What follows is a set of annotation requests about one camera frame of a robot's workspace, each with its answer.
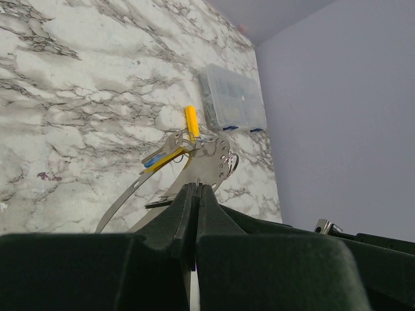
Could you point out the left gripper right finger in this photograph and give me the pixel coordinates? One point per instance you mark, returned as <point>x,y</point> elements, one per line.
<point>275,271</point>

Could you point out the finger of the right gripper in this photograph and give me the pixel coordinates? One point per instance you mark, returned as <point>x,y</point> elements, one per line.
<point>324,227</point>

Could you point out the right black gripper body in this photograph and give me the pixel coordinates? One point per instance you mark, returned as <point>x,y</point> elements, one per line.
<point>386,267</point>

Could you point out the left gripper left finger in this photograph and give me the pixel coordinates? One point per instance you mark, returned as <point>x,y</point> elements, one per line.
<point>145,270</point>

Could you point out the large grey metal keyring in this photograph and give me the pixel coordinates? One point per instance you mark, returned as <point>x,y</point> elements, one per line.
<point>210,162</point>

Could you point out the yellow key tag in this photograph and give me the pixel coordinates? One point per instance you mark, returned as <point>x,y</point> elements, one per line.
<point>165,159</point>

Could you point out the blue key tag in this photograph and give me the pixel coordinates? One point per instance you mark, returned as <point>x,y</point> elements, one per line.
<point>149,161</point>

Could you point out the clear plastic screw box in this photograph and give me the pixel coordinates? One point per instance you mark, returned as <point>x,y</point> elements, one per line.
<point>231,101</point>

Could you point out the yellow handled screwdriver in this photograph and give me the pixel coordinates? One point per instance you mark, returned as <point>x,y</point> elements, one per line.
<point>192,123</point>

